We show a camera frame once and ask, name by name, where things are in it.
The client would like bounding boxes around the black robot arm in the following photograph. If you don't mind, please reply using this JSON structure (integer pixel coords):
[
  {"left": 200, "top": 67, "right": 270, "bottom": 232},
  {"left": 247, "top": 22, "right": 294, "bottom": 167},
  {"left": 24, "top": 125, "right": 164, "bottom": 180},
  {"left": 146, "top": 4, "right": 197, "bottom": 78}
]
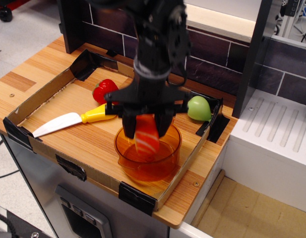
[{"left": 89, "top": 0, "right": 191, "bottom": 138}]

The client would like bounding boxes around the orange salmon sushi toy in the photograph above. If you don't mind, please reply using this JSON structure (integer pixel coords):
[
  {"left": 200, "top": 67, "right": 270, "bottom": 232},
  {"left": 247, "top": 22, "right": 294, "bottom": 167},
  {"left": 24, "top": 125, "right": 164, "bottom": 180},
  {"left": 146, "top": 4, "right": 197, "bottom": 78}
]
[{"left": 134, "top": 115, "right": 160, "bottom": 158}]

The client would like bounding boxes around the grey toy oven front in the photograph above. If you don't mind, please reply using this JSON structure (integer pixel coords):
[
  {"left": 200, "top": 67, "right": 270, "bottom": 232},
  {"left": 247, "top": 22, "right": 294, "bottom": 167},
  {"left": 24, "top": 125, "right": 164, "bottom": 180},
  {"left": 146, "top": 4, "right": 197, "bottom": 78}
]
[{"left": 55, "top": 185, "right": 113, "bottom": 238}]

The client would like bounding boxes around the dark grey vertical post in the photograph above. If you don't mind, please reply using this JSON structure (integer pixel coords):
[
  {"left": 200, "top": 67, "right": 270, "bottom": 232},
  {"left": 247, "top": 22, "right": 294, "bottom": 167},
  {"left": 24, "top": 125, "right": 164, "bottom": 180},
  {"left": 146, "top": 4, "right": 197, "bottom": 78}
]
[{"left": 57, "top": 0, "right": 90, "bottom": 54}]

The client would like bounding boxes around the black caster wheel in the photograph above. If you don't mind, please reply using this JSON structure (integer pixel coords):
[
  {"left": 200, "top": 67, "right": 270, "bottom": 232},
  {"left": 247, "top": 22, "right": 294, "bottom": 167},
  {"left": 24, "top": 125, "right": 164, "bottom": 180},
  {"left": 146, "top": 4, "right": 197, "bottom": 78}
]
[{"left": 0, "top": 6, "right": 13, "bottom": 22}]

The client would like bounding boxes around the orange transparent plastic pot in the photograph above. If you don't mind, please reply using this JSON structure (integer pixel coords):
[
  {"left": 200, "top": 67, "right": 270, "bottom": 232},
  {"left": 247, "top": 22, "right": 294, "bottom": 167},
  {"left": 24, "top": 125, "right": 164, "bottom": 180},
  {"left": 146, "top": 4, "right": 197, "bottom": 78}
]
[{"left": 114, "top": 124, "right": 182, "bottom": 181}]

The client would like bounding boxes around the white toy sink drainboard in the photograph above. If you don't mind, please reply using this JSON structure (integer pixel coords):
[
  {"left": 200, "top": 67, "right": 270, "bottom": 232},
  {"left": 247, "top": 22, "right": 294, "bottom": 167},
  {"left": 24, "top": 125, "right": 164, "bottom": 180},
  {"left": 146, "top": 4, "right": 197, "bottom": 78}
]
[{"left": 223, "top": 90, "right": 306, "bottom": 212}]

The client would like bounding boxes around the dark grey right upright panel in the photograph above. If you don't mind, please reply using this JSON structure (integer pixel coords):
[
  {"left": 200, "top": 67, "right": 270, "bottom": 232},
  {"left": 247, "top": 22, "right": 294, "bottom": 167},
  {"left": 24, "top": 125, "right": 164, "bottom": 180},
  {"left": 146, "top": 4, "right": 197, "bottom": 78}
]
[{"left": 232, "top": 0, "right": 279, "bottom": 118}]

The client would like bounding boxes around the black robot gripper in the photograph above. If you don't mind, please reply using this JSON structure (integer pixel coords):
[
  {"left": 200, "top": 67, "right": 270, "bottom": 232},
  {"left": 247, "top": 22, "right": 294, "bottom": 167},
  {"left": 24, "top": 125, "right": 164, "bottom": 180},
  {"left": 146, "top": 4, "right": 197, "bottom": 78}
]
[{"left": 104, "top": 73, "right": 189, "bottom": 138}]

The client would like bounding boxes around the cardboard fence with black tape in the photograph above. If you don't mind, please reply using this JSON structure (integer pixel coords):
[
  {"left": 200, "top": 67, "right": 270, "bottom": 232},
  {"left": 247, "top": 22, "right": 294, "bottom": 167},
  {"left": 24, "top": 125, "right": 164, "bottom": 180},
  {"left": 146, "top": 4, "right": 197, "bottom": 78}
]
[{"left": 0, "top": 50, "right": 236, "bottom": 224}]

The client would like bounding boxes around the green toy pear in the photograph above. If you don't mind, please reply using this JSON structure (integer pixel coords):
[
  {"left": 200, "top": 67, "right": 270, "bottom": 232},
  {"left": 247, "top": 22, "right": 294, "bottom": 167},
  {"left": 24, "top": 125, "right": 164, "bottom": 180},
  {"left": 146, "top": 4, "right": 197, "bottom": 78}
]
[{"left": 187, "top": 96, "right": 212, "bottom": 122}]

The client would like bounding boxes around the red toy bell pepper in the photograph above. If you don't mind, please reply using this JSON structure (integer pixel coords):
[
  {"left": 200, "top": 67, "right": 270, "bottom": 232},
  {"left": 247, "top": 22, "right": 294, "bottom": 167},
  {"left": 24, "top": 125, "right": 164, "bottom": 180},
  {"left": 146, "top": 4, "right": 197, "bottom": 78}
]
[{"left": 92, "top": 79, "right": 118, "bottom": 105}]

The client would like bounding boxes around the yellow handled white toy knife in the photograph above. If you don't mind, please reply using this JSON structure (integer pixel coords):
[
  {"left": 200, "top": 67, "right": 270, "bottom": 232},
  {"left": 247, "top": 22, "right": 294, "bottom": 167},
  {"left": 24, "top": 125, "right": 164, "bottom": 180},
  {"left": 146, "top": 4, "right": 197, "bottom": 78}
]
[{"left": 32, "top": 104, "right": 116, "bottom": 138}]

